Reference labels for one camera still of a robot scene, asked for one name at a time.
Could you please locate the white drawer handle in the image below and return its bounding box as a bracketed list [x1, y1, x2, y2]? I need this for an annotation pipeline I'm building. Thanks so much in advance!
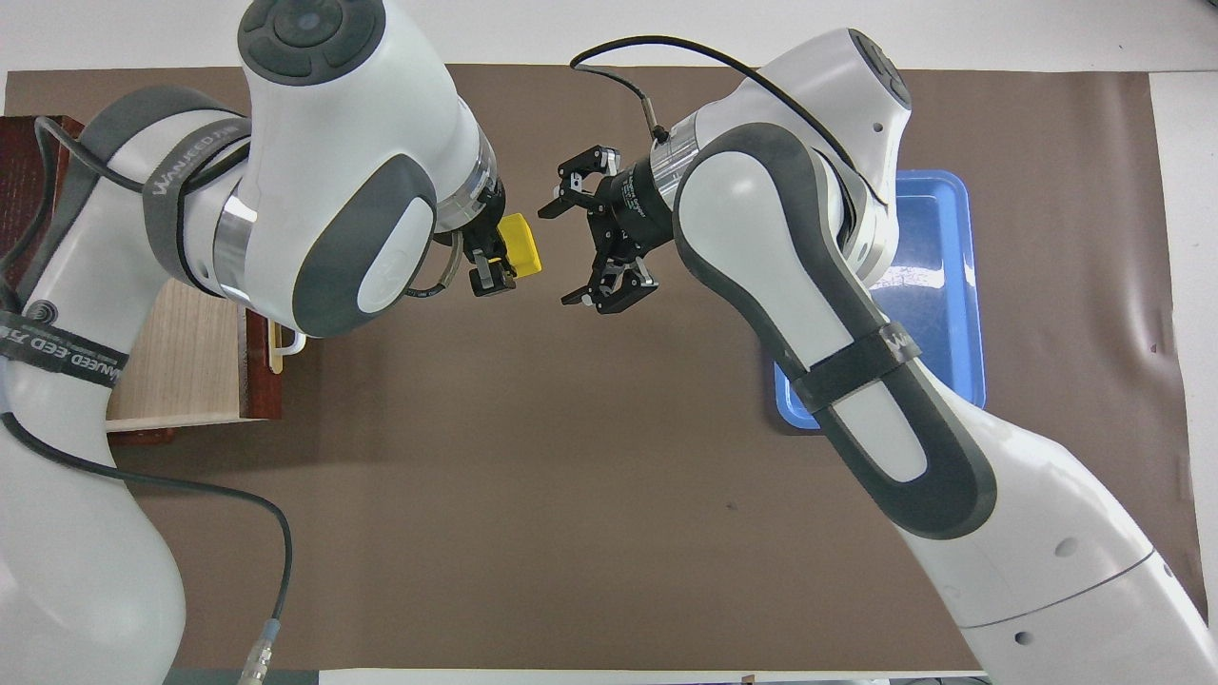
[269, 319, 308, 372]

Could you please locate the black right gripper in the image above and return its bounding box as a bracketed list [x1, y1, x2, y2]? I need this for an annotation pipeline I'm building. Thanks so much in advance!
[538, 145, 682, 318]

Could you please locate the yellow cube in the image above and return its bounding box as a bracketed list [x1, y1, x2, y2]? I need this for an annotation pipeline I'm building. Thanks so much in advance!
[500, 212, 543, 280]

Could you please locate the blue plastic tray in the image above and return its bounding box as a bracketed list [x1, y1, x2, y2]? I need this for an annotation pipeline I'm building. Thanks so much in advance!
[773, 169, 988, 431]

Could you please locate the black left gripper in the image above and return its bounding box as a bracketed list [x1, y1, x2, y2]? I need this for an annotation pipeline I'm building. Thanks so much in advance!
[433, 176, 521, 299]

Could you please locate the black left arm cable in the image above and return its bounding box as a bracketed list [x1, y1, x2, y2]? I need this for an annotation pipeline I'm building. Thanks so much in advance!
[0, 114, 293, 685]

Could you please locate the dark wooden drawer cabinet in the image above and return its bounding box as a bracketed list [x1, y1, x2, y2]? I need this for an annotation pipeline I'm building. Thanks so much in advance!
[0, 114, 177, 448]

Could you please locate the brown table mat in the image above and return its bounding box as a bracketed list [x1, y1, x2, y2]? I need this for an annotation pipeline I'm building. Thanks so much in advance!
[0, 63, 1214, 672]

